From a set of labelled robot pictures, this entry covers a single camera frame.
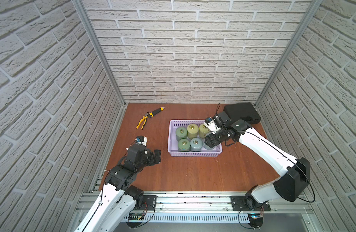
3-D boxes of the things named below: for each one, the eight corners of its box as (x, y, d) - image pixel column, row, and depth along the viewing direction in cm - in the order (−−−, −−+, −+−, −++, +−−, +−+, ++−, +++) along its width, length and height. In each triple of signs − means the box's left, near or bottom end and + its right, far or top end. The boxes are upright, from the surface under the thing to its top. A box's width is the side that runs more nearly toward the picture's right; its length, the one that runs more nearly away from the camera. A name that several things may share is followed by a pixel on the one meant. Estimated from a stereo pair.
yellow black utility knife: (149, 118, 113) (149, 116, 111) (147, 116, 114) (147, 114, 112) (165, 109, 119) (165, 107, 118) (163, 107, 121) (162, 105, 119)
